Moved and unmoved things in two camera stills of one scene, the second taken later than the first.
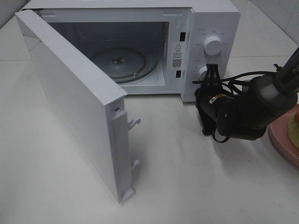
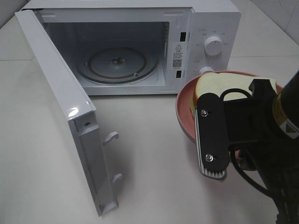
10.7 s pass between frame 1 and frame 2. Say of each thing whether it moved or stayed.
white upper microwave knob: stayed
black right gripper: moved
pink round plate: moved
